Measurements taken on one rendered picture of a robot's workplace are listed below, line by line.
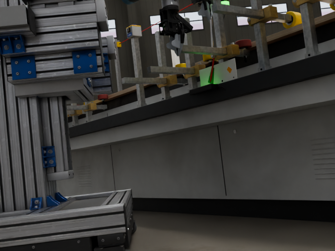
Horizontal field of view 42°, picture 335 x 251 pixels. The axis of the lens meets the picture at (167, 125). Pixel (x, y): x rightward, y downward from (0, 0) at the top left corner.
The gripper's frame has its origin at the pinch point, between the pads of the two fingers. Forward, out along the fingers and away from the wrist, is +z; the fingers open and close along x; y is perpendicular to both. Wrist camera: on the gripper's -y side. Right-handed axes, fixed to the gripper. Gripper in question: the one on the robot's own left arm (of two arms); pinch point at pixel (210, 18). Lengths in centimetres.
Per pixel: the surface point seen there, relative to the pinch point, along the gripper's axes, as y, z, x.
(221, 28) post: -1.6, 4.0, -7.1
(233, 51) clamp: -8.2, 17.2, -3.8
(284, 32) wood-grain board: -30.3, 12.2, -13.5
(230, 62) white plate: -5.6, 22.5, -3.7
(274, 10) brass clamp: -32.3, 5.9, 3.0
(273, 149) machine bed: -14, 66, -24
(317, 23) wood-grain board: -46.9, 13.2, -7.4
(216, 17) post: -0.3, -1.9, -6.4
